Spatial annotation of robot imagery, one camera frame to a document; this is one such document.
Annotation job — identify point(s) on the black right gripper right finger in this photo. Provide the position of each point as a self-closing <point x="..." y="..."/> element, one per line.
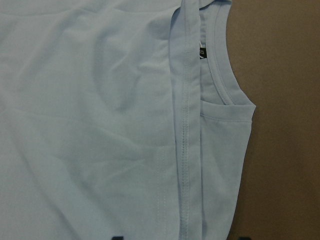
<point x="244" y="238"/>

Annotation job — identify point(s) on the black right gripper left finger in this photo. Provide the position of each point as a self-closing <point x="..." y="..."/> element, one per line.
<point x="117" y="238"/>

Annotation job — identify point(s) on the light blue t-shirt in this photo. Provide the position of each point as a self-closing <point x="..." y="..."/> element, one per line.
<point x="119" y="118"/>

